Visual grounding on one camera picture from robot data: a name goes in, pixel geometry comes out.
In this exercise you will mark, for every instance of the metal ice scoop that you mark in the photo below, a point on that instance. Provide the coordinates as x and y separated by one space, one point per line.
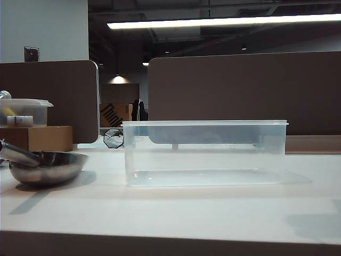
45 168

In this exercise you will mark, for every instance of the cardboard box with black print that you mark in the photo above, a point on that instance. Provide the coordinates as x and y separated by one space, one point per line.
117 114

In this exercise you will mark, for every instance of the plain brown cardboard box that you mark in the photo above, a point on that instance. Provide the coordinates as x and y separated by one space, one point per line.
50 137

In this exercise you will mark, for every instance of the small lidded translucent storage box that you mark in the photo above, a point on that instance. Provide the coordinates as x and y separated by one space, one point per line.
37 112

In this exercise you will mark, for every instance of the yellow item in storage box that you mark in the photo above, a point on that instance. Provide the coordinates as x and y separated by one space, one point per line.
8 111

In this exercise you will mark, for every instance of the black hanging jacket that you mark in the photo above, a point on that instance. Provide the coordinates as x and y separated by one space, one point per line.
139 110

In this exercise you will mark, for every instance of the transparent plastic container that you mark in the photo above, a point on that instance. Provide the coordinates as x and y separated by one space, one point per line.
205 153

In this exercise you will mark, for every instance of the distant brown partition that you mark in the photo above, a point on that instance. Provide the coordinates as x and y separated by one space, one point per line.
120 93

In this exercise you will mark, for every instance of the glowing pendant lamp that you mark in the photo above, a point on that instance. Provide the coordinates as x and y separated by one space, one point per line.
119 79

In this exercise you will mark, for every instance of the wide brown desk partition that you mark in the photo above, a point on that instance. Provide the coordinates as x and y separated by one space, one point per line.
239 88

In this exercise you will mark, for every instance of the brown desk partition rounded corner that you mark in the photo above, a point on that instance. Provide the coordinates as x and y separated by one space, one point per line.
66 93

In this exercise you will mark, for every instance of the long fluorescent ceiling light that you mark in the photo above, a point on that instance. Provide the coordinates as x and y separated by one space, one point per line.
213 22

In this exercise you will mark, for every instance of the brown desk ledge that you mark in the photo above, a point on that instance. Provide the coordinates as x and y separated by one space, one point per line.
314 145

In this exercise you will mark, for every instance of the white bottle with blue label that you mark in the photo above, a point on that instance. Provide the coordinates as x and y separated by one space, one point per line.
21 120

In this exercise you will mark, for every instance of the black octagonal frame object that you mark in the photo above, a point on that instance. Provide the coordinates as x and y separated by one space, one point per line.
113 138

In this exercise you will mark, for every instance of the grey wall switch plate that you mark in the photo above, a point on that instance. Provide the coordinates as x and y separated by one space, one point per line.
31 54

